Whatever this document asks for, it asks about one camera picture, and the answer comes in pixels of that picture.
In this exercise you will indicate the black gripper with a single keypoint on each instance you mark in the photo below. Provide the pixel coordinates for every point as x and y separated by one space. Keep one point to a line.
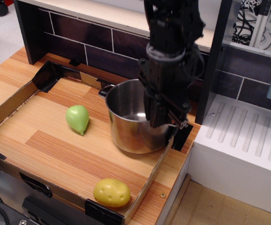
165 93

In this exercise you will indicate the stainless steel pot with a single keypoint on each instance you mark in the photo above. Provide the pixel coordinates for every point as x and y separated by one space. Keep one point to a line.
130 130

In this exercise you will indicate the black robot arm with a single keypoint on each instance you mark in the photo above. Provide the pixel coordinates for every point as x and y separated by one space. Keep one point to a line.
173 60

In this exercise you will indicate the cardboard fence with black tape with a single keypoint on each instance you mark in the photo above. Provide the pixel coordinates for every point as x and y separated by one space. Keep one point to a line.
48 170

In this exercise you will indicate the green plastic pear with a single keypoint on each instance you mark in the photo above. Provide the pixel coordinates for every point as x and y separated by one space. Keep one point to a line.
77 117

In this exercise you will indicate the dark tiled backsplash shelf unit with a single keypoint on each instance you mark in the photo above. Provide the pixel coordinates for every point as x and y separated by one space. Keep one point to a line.
240 74

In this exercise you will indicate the white ridged drainboard sink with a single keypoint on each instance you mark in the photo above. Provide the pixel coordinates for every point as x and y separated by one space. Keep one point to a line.
232 152

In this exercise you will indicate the yellow plastic potato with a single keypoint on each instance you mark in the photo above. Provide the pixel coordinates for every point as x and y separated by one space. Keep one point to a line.
112 192

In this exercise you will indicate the black chair caster wheel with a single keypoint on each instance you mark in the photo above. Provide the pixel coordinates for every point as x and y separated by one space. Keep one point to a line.
3 8

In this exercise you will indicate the aluminium frame post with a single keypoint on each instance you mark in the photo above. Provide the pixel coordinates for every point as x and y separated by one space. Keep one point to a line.
264 15

